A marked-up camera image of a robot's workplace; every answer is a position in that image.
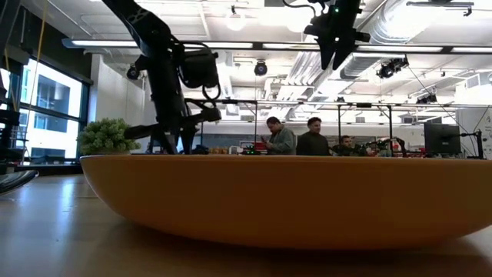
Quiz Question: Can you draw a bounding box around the round white pendant lamp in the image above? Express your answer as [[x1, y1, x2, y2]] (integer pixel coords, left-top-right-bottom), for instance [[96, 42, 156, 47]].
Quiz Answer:
[[224, 4, 248, 32]]

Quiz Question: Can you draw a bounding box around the green potted plant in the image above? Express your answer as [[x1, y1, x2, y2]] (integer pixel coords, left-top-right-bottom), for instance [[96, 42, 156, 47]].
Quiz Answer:
[[76, 117, 142, 156]]

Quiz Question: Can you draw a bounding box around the black computer monitor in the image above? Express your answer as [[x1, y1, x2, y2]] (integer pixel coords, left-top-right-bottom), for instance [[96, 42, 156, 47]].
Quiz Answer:
[[424, 122, 462, 157]]

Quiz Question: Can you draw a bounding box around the dark low window bench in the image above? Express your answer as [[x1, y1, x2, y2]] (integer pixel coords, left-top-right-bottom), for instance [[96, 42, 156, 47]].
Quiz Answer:
[[15, 163, 84, 176]]

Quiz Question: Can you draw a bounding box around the black metal rig frame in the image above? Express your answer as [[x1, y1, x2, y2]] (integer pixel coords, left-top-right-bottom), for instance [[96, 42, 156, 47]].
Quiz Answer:
[[199, 98, 259, 155], [337, 102, 394, 157]]

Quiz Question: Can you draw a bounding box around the black ceiling spotlight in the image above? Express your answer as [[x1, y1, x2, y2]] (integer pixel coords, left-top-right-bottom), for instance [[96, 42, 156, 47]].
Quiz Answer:
[[125, 63, 141, 81], [253, 59, 269, 77]]

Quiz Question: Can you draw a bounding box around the large glass window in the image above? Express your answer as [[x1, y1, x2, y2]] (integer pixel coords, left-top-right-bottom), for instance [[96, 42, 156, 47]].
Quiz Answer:
[[0, 57, 91, 162]]

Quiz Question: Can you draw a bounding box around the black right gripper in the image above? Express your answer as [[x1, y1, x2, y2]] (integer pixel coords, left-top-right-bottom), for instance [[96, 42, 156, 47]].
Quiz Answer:
[[304, 0, 371, 72]]

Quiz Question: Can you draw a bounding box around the long ceiling light bar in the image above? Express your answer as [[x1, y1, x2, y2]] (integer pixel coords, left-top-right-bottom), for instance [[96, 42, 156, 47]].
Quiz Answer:
[[61, 37, 492, 55]]

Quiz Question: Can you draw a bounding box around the large orange bowl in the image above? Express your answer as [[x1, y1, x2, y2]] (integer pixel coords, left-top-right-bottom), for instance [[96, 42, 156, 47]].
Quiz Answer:
[[79, 154, 492, 251]]

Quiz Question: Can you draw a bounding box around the person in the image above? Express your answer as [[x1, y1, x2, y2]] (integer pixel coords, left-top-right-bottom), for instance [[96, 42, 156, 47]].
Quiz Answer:
[[264, 115, 298, 156], [295, 116, 331, 157], [331, 135, 367, 157]]

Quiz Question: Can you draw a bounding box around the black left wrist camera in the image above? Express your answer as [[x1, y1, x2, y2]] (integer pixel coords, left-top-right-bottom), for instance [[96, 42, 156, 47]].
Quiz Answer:
[[179, 48, 221, 90]]

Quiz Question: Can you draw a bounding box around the silver ventilation duct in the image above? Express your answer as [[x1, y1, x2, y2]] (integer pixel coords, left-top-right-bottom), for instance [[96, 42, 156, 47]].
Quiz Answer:
[[340, 0, 427, 80]]

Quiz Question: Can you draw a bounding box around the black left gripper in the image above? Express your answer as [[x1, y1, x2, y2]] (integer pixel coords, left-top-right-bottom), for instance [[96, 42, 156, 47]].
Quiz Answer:
[[124, 87, 222, 155]]

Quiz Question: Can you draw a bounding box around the black equipment rack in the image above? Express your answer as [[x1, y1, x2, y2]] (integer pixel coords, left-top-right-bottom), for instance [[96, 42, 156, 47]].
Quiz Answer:
[[0, 88, 30, 174]]

